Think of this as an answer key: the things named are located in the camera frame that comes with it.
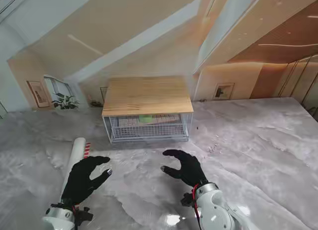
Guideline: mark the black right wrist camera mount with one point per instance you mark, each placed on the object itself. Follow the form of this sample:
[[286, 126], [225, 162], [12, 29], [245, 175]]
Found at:
[[186, 199]]

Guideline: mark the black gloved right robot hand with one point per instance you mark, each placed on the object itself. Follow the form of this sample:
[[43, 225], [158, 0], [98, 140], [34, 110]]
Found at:
[[191, 168]]

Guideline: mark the green computer mouse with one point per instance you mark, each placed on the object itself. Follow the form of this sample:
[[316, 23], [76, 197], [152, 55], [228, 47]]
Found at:
[[145, 119]]

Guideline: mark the teal striped mouse pad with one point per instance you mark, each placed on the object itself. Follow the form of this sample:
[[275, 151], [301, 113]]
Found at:
[[77, 150]]

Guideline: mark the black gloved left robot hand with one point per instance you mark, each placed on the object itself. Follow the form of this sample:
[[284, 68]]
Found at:
[[79, 177]]

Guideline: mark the pink keyboard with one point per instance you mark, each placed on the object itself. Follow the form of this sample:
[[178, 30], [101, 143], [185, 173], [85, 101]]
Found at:
[[126, 120]]

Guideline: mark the tall framed wall picture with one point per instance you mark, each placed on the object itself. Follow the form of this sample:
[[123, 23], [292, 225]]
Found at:
[[38, 93]]

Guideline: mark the large green leafy plant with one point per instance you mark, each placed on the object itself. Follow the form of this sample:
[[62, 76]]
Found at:
[[65, 102]]

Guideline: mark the small green plant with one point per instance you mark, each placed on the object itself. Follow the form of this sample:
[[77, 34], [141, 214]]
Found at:
[[95, 103]]

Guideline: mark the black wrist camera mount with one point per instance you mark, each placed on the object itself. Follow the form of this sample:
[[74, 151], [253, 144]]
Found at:
[[83, 215], [186, 199]]

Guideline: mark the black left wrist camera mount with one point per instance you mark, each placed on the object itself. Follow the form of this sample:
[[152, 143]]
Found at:
[[83, 215]]

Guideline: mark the small framed wall picture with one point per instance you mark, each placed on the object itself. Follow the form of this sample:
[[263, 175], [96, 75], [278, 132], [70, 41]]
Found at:
[[223, 91]]

